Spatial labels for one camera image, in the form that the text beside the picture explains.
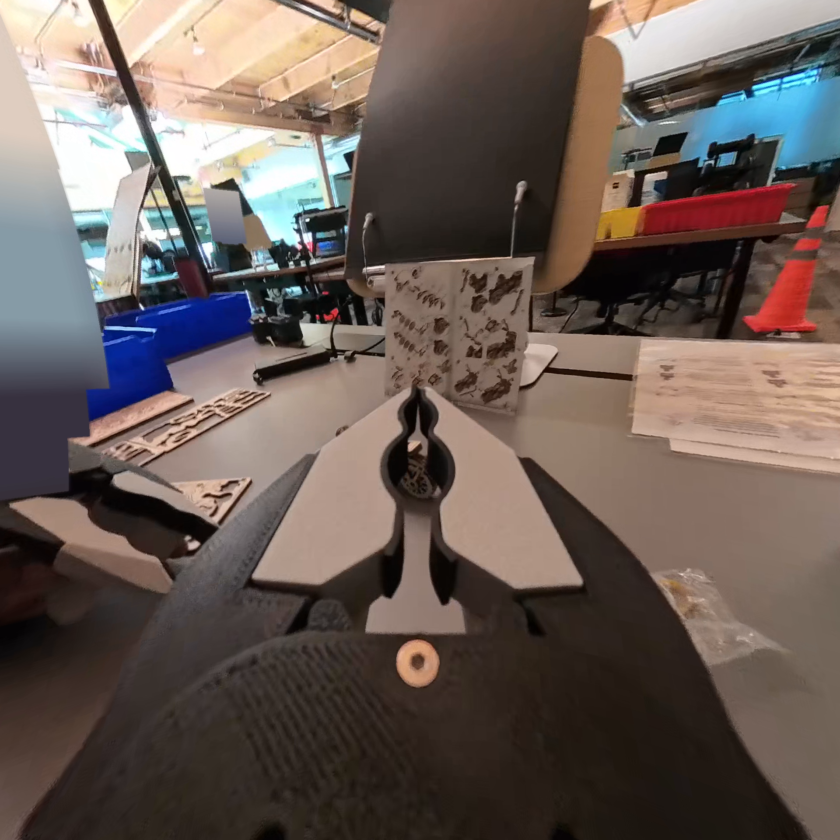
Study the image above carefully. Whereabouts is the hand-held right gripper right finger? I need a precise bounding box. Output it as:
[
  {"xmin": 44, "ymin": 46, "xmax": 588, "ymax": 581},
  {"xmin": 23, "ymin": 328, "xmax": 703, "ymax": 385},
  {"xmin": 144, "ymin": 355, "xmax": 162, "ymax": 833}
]
[{"xmin": 417, "ymin": 386, "xmax": 585, "ymax": 605}]

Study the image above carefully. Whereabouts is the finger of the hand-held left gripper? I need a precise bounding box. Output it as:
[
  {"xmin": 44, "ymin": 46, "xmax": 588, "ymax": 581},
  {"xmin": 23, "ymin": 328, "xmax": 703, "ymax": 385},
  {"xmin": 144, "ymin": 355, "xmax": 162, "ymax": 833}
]
[
  {"xmin": 10, "ymin": 497, "xmax": 176, "ymax": 596},
  {"xmin": 88, "ymin": 472, "xmax": 222, "ymax": 560}
]

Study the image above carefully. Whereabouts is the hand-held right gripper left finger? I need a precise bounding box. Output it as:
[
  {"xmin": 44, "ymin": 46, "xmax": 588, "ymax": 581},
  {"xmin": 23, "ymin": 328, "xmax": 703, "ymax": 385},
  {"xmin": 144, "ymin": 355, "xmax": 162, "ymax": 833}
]
[{"xmin": 251, "ymin": 386, "xmax": 421, "ymax": 601}]

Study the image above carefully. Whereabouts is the wooden sheet with round holes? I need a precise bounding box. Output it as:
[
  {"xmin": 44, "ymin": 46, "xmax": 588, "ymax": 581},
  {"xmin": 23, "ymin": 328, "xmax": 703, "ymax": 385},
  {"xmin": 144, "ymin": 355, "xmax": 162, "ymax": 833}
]
[{"xmin": 171, "ymin": 476, "xmax": 253, "ymax": 526}]

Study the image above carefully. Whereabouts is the wooden motorcycle model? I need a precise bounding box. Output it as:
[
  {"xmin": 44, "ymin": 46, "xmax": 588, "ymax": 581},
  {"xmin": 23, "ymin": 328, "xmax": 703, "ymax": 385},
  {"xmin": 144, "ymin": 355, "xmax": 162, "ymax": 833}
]
[{"xmin": 397, "ymin": 443, "xmax": 444, "ymax": 500}]

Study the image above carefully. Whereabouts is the grey desk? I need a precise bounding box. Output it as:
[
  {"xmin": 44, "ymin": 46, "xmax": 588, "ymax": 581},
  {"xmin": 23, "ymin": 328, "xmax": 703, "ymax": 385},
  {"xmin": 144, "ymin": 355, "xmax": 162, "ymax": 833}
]
[{"xmin": 0, "ymin": 322, "xmax": 840, "ymax": 840}]

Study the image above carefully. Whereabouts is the reddish wooden parts sheet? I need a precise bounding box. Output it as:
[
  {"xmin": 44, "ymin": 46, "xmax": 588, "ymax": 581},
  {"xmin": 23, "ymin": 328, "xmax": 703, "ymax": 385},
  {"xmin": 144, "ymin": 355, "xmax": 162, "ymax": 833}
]
[{"xmin": 85, "ymin": 390, "xmax": 196, "ymax": 448}]

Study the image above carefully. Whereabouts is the wooden sheet with rectangular cut-outs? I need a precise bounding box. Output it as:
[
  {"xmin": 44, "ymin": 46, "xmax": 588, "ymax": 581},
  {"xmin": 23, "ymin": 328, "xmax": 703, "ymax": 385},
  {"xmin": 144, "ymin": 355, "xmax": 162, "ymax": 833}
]
[{"xmin": 101, "ymin": 387, "xmax": 271, "ymax": 468}]

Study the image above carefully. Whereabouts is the white monitor stand base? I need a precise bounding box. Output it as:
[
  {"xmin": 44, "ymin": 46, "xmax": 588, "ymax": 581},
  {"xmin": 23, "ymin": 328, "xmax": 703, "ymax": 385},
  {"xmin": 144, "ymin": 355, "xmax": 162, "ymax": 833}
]
[{"xmin": 521, "ymin": 343, "xmax": 560, "ymax": 388}]

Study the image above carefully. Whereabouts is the flat black box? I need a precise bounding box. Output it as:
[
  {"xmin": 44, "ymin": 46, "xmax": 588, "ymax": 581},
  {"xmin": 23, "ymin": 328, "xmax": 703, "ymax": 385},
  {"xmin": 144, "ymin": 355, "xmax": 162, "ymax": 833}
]
[{"xmin": 252, "ymin": 348, "xmax": 336, "ymax": 385}]

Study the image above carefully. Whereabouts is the black battery charger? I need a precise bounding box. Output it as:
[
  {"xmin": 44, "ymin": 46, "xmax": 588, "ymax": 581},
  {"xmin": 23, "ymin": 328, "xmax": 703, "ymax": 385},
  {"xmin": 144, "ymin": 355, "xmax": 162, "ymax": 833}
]
[{"xmin": 251, "ymin": 314, "xmax": 306, "ymax": 347}]

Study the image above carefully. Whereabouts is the instruction sheet in clear stand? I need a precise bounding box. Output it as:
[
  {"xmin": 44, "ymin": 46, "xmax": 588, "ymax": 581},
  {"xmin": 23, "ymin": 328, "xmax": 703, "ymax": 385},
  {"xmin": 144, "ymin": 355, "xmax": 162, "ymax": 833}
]
[{"xmin": 382, "ymin": 257, "xmax": 536, "ymax": 416}]

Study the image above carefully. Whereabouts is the clear plastic parts bag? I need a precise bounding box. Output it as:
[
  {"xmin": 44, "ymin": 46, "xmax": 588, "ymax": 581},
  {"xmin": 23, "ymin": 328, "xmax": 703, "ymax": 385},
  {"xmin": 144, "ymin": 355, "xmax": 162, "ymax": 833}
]
[{"xmin": 650, "ymin": 567, "xmax": 791, "ymax": 667}]

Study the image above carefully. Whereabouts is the black office chair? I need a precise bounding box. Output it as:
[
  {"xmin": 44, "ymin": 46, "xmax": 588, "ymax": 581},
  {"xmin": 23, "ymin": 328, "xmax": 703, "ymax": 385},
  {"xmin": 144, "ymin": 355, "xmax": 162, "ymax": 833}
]
[{"xmin": 558, "ymin": 262, "xmax": 723, "ymax": 337}]

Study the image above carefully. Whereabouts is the cardboard panel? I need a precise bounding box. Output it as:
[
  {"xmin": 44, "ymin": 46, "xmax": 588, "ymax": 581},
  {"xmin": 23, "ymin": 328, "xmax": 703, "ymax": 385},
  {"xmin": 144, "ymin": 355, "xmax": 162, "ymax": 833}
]
[{"xmin": 104, "ymin": 163, "xmax": 163, "ymax": 301}]

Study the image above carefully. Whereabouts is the long wooden background table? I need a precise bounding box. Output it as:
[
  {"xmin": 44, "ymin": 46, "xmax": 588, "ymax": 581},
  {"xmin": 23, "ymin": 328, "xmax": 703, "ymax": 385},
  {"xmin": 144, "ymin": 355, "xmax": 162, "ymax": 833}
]
[{"xmin": 213, "ymin": 256, "xmax": 349, "ymax": 322}]

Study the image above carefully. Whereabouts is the paper in plastic sleeve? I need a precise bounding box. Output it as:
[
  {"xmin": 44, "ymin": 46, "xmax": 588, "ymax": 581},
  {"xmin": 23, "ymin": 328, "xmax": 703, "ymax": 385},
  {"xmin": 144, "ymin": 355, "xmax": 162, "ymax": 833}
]
[{"xmin": 630, "ymin": 338, "xmax": 840, "ymax": 475}]

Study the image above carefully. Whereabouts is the yellow plastic bin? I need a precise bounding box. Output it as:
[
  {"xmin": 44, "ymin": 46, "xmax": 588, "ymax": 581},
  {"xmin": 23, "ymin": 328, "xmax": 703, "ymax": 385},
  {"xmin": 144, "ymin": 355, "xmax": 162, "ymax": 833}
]
[{"xmin": 596, "ymin": 206, "xmax": 647, "ymax": 242}]

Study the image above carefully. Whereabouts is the black metal pole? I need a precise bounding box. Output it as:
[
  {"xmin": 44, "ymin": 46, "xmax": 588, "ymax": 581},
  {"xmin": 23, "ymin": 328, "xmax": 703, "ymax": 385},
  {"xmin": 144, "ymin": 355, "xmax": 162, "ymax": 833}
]
[{"xmin": 88, "ymin": 0, "xmax": 214, "ymax": 277}]

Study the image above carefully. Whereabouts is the wooden table with black legs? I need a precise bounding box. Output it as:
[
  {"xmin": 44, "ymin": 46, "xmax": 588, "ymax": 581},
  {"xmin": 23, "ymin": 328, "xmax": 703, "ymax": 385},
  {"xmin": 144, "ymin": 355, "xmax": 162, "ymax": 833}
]
[{"xmin": 591, "ymin": 220, "xmax": 809, "ymax": 339}]

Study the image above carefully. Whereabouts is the orange traffic cone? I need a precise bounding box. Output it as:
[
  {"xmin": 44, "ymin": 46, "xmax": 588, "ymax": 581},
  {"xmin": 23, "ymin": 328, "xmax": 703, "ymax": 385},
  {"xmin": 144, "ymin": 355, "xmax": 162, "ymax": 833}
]
[{"xmin": 743, "ymin": 205, "xmax": 831, "ymax": 334}]

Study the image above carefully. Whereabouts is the red plastic bin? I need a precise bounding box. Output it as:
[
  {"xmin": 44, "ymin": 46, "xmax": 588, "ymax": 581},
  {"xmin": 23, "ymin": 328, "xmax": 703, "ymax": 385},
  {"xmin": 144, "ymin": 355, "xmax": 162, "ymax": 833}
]
[{"xmin": 638, "ymin": 182, "xmax": 798, "ymax": 237}]

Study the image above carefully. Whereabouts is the black cable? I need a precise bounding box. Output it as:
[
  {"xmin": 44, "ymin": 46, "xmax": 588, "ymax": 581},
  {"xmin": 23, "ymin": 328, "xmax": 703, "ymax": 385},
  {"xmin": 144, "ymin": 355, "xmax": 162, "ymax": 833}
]
[{"xmin": 328, "ymin": 308, "xmax": 388, "ymax": 362}]

